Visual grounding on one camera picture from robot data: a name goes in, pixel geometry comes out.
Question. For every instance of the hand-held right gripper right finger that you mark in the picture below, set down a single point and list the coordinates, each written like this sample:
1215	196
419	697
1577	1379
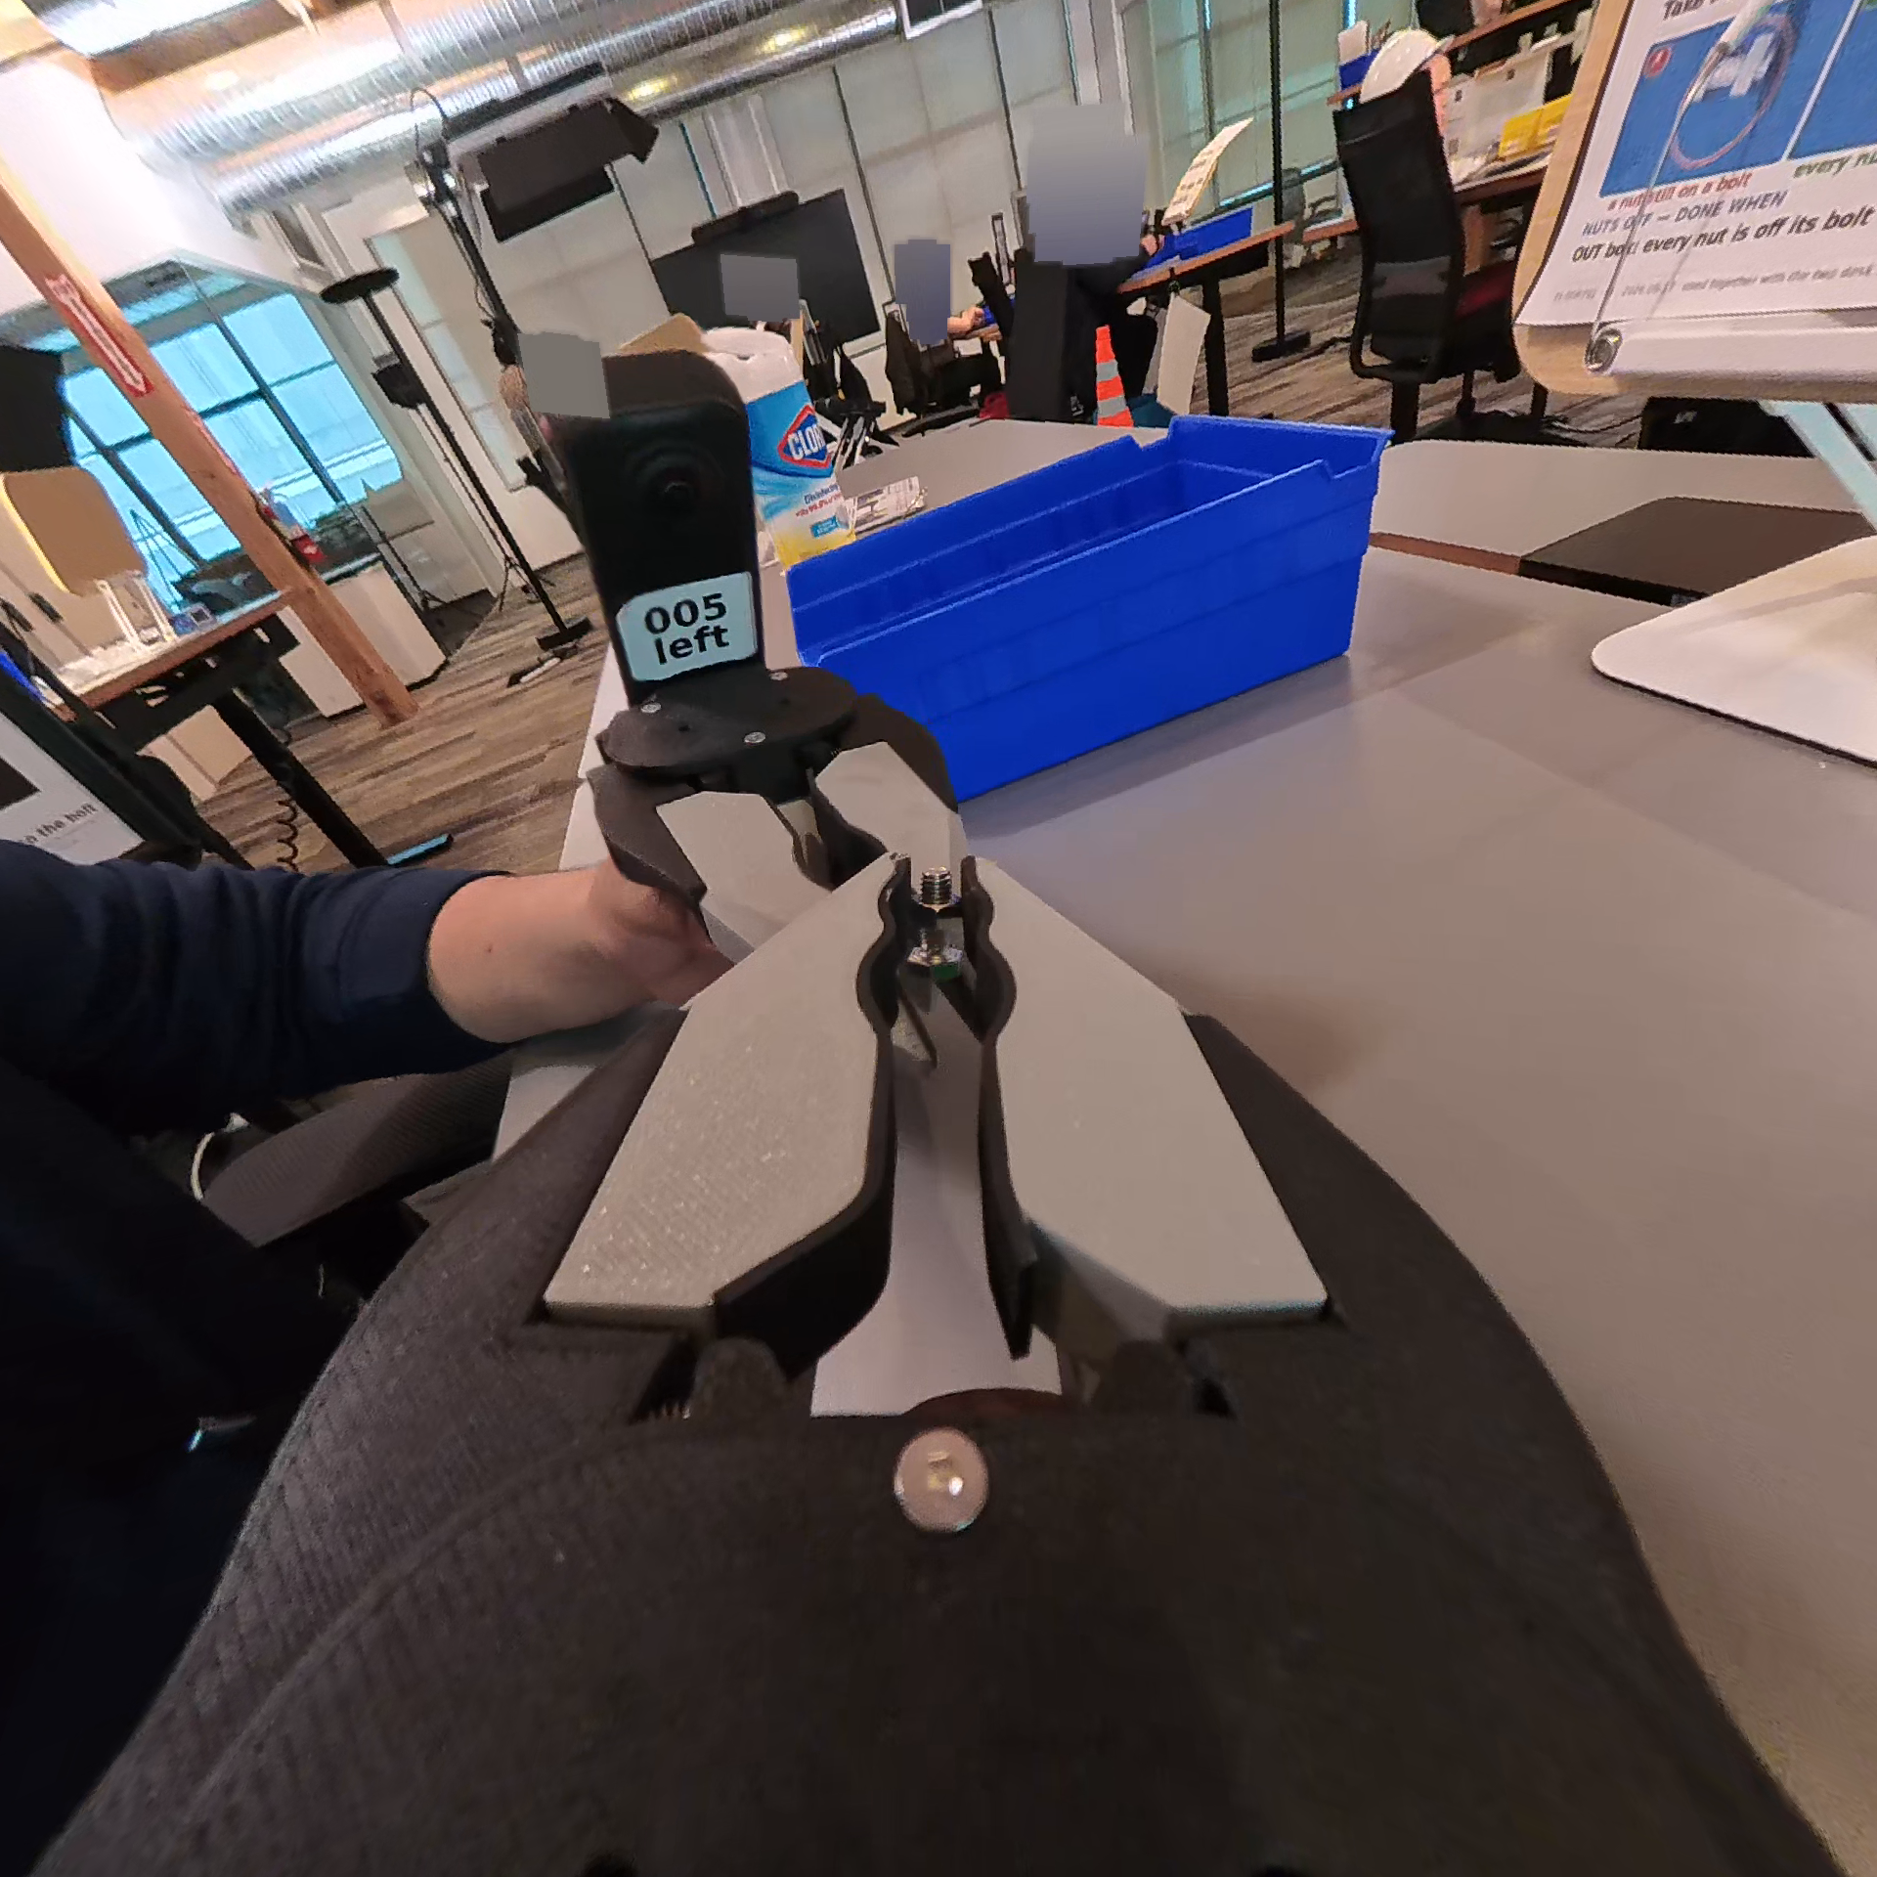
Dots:
1158	1158

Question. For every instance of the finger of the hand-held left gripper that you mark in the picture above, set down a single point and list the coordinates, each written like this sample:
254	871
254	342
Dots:
895	802
746	865

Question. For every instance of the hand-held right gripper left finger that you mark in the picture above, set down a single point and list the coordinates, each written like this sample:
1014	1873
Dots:
717	1158

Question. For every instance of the blue plastic bin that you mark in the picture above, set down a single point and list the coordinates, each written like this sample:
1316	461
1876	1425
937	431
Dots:
1115	660

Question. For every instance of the person's left forearm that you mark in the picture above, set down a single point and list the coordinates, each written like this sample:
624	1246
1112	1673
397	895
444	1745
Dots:
292	969

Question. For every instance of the person's left hand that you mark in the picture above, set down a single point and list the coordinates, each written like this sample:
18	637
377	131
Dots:
660	952

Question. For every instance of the disinfectant wipes canister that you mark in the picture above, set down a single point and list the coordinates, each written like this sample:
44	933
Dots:
792	454

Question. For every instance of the tan cardboard sheet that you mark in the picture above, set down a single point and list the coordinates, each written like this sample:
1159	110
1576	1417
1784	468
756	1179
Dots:
667	333

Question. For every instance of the printed paper sheet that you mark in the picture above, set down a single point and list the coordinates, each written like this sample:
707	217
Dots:
888	501

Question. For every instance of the large black display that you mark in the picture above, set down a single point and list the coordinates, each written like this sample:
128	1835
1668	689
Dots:
820	265

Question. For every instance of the black studio light panel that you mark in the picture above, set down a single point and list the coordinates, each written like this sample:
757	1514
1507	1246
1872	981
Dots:
557	169

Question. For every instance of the black floor lamp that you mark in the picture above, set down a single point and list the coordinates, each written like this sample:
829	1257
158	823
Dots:
359	287
1283	345

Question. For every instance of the red fire extinguisher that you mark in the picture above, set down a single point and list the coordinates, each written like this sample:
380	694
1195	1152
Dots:
292	536

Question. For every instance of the orange traffic cone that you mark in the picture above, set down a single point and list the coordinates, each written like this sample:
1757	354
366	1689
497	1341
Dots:
1110	389

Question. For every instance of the clear acrylic stand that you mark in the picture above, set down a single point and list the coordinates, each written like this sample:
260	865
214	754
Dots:
131	608

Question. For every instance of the small blue bin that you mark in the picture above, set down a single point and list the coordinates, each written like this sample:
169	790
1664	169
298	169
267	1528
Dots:
1195	240

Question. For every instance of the person's dark clothing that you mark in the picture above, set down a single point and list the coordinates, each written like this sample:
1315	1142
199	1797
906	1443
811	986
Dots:
104	1394

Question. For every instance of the black framed printed sign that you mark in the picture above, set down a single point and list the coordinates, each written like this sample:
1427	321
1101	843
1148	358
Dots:
59	778

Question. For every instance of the wooden instruction board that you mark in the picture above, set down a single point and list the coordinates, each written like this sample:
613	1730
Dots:
1540	339

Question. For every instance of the small yellow bin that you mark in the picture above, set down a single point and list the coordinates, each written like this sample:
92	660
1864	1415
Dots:
1538	131

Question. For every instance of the printed instruction sheet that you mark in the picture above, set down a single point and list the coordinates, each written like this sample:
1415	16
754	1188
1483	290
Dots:
1729	235

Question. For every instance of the wooden post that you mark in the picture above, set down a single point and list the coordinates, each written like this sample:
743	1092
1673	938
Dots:
190	425

